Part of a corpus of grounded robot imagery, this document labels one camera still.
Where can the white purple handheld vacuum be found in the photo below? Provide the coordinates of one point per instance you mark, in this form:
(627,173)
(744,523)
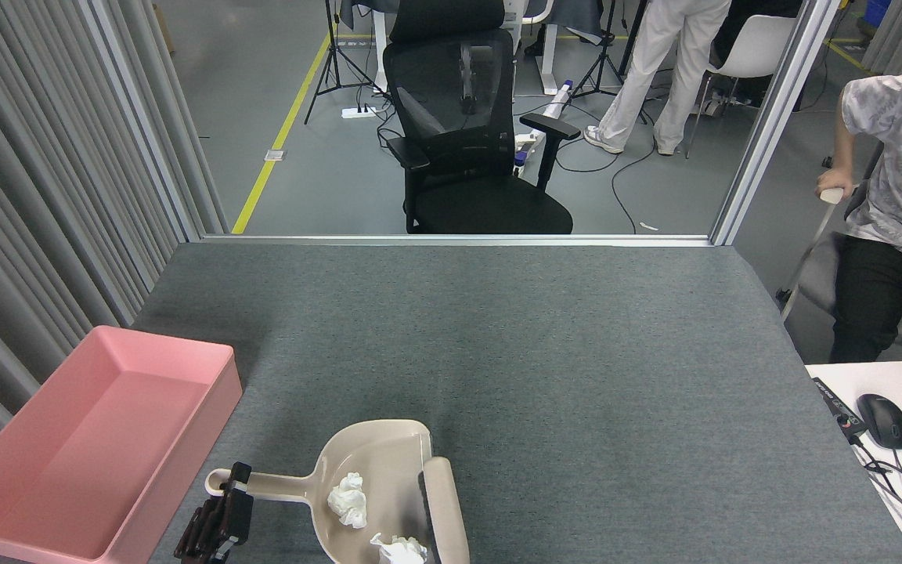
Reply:
(559,98)

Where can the beige plastic dustpan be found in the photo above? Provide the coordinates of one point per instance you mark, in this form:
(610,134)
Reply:
(384,462)

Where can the black mesh office chair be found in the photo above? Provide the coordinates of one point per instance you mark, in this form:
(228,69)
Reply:
(451,102)

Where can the black tripod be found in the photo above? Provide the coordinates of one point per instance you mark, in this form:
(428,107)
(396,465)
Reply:
(602,63)
(333,39)

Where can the white desk with cloth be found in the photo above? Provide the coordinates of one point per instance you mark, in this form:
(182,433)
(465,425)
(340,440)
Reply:
(550,55)

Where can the white paper ball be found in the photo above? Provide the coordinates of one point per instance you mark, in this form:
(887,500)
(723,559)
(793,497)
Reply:
(348,500)
(400,551)

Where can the beige hand brush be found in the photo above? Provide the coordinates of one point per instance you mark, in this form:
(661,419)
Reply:
(447,509)

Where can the person's right forearm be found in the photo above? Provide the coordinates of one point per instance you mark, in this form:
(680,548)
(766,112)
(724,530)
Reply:
(845,149)

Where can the black box with red button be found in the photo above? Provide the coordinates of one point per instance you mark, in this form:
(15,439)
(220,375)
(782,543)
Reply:
(838,407)

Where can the pink plastic bin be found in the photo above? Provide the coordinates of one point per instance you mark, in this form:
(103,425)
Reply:
(67,439)

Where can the white plastic chair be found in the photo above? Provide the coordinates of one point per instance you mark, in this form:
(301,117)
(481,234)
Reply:
(764,43)

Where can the silver aluminium post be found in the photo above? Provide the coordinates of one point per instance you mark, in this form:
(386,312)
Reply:
(146,117)
(772,117)

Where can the person's right hand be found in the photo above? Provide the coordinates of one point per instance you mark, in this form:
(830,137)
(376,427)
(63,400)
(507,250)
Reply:
(835,182)

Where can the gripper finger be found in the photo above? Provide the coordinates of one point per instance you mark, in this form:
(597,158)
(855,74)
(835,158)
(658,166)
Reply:
(239,475)
(236,517)

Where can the blue crate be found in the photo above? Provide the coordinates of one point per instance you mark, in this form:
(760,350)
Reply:
(878,12)

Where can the black computer mouse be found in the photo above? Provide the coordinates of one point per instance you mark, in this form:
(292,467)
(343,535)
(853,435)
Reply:
(883,421)

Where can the white power strip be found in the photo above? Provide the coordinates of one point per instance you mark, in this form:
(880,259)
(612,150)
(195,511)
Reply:
(358,113)

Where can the metal floor outlet plate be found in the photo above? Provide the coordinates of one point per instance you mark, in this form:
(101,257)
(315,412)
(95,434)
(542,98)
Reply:
(276,155)

